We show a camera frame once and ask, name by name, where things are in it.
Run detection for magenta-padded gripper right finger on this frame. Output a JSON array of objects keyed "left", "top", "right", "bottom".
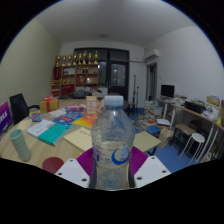
[{"left": 128, "top": 145, "right": 172, "bottom": 188}]

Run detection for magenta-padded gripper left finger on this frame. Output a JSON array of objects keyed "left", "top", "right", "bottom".
[{"left": 54, "top": 147, "right": 98, "bottom": 189}]

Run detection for clear plastic water bottle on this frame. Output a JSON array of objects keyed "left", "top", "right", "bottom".
[{"left": 90, "top": 95, "right": 136, "bottom": 191}]

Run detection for flat round red coaster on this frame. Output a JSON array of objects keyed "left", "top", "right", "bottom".
[{"left": 41, "top": 156, "right": 65, "bottom": 175}]

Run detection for light wooden low table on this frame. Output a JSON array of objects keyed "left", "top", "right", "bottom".
[{"left": 133, "top": 130, "right": 162, "bottom": 154}]

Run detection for manila paper envelope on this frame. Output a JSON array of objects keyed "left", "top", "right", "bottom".
[{"left": 63, "top": 126, "right": 95, "bottom": 153}]

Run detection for brown paper bag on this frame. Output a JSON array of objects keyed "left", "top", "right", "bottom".
[{"left": 157, "top": 127, "right": 174, "bottom": 148}]

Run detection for teal book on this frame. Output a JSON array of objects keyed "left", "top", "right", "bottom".
[{"left": 37, "top": 122, "right": 73, "bottom": 147}]

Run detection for brown wooden stool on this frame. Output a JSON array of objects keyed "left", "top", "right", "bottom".
[{"left": 173, "top": 123, "right": 192, "bottom": 148}]

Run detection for orange book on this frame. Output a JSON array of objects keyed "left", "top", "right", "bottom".
[{"left": 71, "top": 113, "right": 98, "bottom": 129}]

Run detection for blue colourful book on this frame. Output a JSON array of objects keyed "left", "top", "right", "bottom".
[{"left": 52, "top": 111, "right": 86, "bottom": 126}]

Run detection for white printed booklet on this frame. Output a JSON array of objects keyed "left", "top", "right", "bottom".
[{"left": 26, "top": 118, "right": 56, "bottom": 138}]

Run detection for white round stool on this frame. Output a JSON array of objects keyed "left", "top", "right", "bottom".
[{"left": 179, "top": 132, "right": 206, "bottom": 164}]

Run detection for stacks of books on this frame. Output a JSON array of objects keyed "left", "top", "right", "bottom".
[{"left": 138, "top": 99, "right": 162, "bottom": 131}]

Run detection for pale green ribbed cup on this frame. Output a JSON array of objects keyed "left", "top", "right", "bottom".
[{"left": 9, "top": 128, "right": 32, "bottom": 163}]

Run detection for pale printed magazine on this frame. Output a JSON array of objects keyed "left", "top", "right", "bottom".
[{"left": 48, "top": 109, "right": 68, "bottom": 118}]

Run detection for pink wrapped packets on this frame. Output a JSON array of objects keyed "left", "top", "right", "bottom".
[{"left": 65, "top": 103, "right": 88, "bottom": 114}]

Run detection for dark blue printed book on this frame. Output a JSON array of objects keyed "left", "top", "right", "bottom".
[{"left": 29, "top": 112, "right": 46, "bottom": 123}]

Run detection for pale yellow notepad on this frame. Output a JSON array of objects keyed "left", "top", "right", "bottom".
[{"left": 16, "top": 118, "right": 33, "bottom": 132}]

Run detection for small standing orange card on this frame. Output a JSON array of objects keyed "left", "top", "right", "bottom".
[{"left": 85, "top": 95, "right": 98, "bottom": 115}]

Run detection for yellow gift box red ribbon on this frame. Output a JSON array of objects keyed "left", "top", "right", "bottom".
[{"left": 39, "top": 94, "right": 60, "bottom": 114}]

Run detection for cluttered wooden side desk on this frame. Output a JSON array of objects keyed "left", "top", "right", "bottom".
[{"left": 156, "top": 94, "right": 224, "bottom": 161}]

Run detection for dark blue chair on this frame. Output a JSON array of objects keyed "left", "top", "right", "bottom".
[{"left": 72, "top": 91, "right": 93, "bottom": 100}]

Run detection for black computer monitor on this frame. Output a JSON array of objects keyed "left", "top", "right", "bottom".
[{"left": 160, "top": 84, "right": 176, "bottom": 99}]

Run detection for black tripod stand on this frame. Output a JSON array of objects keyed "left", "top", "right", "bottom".
[{"left": 132, "top": 74, "right": 140, "bottom": 104}]

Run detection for black mesh office chair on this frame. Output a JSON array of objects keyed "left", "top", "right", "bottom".
[{"left": 8, "top": 92, "right": 40, "bottom": 125}]

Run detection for purple sign board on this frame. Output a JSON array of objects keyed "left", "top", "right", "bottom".
[{"left": 0, "top": 101, "right": 13, "bottom": 136}]

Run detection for wooden shelf unit with trophies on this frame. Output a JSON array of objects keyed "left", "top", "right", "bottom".
[{"left": 50, "top": 50, "right": 100, "bottom": 98}]

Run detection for dark framed glass door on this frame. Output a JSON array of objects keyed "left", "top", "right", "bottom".
[{"left": 73, "top": 47, "right": 130, "bottom": 101}]

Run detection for white wall air conditioner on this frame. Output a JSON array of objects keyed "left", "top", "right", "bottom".
[{"left": 143, "top": 48, "right": 161, "bottom": 62}]

